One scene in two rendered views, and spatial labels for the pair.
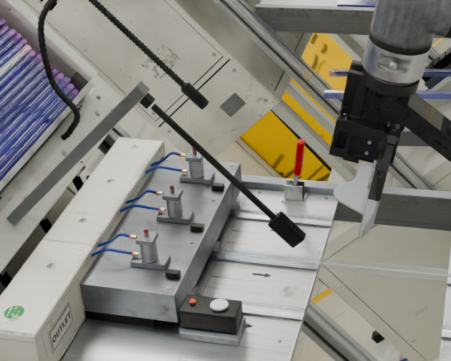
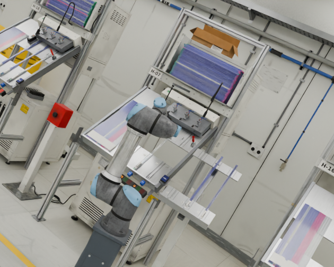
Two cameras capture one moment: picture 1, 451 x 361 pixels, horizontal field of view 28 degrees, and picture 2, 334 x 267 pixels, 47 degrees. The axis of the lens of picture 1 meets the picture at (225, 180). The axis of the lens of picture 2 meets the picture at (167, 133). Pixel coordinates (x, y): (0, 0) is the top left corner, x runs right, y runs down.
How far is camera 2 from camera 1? 2.76 m
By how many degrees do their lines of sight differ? 78
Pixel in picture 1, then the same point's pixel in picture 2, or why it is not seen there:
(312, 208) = (187, 146)
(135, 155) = (209, 116)
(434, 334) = not seen: outside the picture
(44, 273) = (176, 96)
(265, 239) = (181, 135)
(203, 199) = (190, 123)
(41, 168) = (202, 96)
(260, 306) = not seen: hidden behind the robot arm
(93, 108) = (224, 108)
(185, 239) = (178, 116)
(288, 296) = not seen: hidden behind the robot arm
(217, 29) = (322, 181)
